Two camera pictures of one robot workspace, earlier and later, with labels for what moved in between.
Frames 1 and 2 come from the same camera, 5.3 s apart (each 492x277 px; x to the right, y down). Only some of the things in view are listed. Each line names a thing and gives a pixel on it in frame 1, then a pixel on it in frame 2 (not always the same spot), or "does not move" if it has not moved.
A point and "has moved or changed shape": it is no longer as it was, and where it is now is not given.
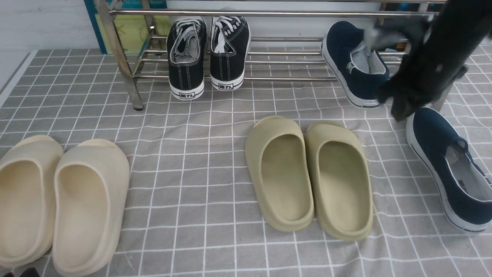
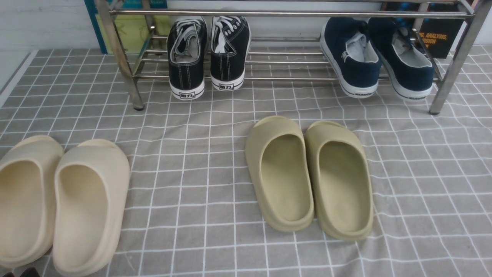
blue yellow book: [137, 34] does not move
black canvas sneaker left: [186, 46] does not move
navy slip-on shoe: [357, 71] has moved or changed shape
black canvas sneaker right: [230, 39] does not move
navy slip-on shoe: [464, 185] has moved or changed shape
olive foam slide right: [341, 180] does not move
